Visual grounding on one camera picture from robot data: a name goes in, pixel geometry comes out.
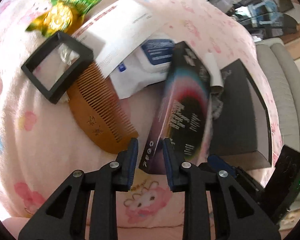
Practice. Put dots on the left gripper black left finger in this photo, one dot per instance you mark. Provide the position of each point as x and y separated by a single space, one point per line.
82 197

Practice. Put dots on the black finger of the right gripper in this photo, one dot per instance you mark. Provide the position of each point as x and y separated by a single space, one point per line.
218 164

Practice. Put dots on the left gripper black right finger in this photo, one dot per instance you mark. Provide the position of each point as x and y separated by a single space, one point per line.
182 176

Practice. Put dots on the black cardboard shoe box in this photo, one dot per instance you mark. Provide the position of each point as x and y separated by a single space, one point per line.
241 134

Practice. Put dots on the black rainbow screen protector box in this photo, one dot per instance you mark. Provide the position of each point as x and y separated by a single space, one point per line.
182 113

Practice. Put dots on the alcohol wipes pack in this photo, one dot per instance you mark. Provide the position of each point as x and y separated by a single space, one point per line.
146 65

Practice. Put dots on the pink cartoon print bedspread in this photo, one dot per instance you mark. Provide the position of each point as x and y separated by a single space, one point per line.
41 144

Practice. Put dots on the white cardboard tube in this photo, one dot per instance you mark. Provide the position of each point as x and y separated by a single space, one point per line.
216 81

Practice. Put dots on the grey upholstered headboard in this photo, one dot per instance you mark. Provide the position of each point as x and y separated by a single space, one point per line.
284 79

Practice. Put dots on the brown wooden comb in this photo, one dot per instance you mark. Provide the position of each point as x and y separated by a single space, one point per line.
98 113

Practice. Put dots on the white paper envelope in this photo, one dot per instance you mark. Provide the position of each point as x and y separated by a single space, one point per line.
117 31

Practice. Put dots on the black glass display cabinet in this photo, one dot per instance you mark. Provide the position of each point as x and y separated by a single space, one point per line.
262 18

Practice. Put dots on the green yellow snack packet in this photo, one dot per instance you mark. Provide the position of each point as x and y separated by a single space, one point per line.
64 15

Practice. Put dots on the small black square frame box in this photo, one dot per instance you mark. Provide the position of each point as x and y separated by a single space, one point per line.
56 64

